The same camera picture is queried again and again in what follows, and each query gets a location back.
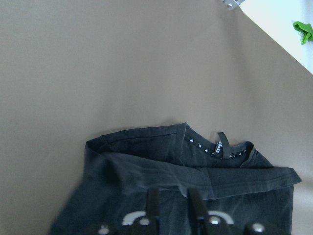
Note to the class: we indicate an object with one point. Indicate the aluminium frame post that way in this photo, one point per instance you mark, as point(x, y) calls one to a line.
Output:
point(232, 4)

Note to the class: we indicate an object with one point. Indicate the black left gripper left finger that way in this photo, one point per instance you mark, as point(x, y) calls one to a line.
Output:
point(152, 208)

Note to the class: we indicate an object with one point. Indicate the green plastic clip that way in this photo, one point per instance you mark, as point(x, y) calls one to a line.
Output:
point(305, 29)

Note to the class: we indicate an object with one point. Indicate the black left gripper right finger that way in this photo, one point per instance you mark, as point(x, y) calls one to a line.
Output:
point(197, 207)

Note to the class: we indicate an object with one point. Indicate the black graphic t-shirt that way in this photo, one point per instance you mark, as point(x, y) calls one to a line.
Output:
point(121, 167)

